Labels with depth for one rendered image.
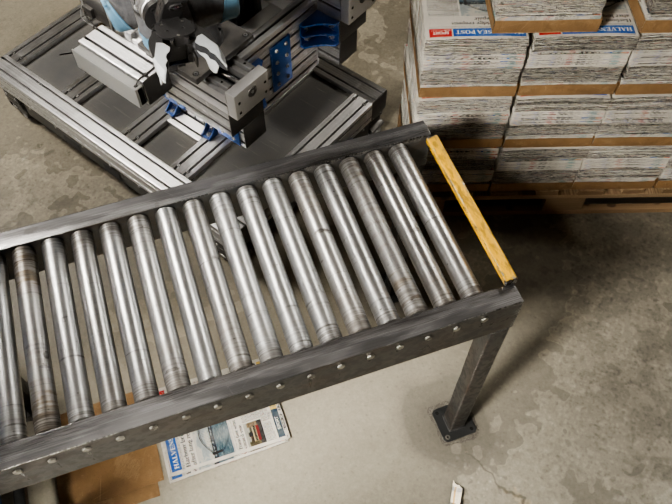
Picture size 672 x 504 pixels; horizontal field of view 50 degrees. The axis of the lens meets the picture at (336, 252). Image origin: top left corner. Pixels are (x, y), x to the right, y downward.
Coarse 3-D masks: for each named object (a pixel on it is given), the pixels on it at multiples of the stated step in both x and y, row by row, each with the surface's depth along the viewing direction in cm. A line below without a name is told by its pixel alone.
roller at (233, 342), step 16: (192, 208) 165; (192, 224) 163; (208, 224) 165; (192, 240) 162; (208, 240) 161; (208, 256) 158; (208, 272) 156; (208, 288) 155; (224, 288) 154; (224, 304) 152; (224, 320) 150; (224, 336) 148; (240, 336) 149; (224, 352) 148; (240, 352) 146; (240, 368) 144
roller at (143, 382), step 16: (112, 224) 163; (112, 240) 160; (112, 256) 158; (112, 272) 156; (128, 272) 157; (112, 288) 155; (128, 288) 154; (128, 304) 152; (128, 320) 150; (128, 336) 148; (144, 336) 149; (128, 352) 146; (144, 352) 147; (128, 368) 145; (144, 368) 144; (144, 384) 142
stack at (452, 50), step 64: (448, 0) 200; (448, 64) 200; (512, 64) 200; (576, 64) 202; (640, 64) 202; (448, 128) 222; (512, 128) 224; (576, 128) 224; (640, 128) 225; (448, 192) 253; (512, 192) 251; (576, 192) 253; (640, 192) 253
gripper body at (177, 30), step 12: (156, 0) 136; (144, 12) 137; (156, 24) 133; (168, 24) 133; (180, 24) 133; (192, 24) 134; (168, 36) 131; (180, 36) 132; (180, 48) 134; (192, 48) 135; (168, 60) 134; (180, 60) 137; (192, 60) 137
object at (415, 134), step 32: (416, 128) 179; (288, 160) 173; (320, 160) 173; (416, 160) 185; (160, 192) 168; (192, 192) 168; (288, 192) 177; (320, 192) 182; (32, 224) 163; (64, 224) 163; (96, 224) 163
